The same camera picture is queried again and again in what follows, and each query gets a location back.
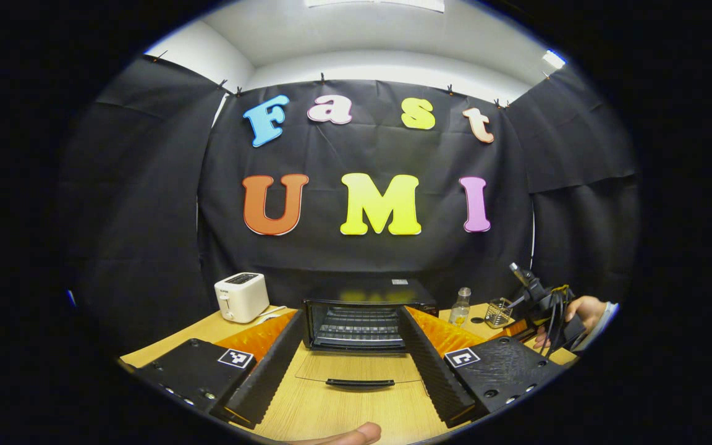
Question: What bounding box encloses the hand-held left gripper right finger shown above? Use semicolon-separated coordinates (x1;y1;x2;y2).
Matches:
397;306;566;430

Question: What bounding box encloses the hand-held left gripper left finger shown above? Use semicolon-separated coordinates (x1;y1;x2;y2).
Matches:
135;309;305;429

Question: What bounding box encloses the black electric oven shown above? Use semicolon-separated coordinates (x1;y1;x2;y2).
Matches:
294;278;441;392

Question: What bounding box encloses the clear glass bottle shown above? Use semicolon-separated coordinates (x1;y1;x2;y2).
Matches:
448;287;473;328

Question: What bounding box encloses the white toaster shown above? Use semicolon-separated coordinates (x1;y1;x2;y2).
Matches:
213;272;271;324

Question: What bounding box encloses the black backdrop cloth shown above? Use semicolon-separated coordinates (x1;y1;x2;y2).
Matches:
59;54;641;358

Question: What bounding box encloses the large ceiling light panel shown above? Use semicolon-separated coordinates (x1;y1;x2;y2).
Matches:
303;0;446;14

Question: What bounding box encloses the wire mesh utensil holder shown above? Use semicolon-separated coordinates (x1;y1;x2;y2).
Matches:
484;297;515;329

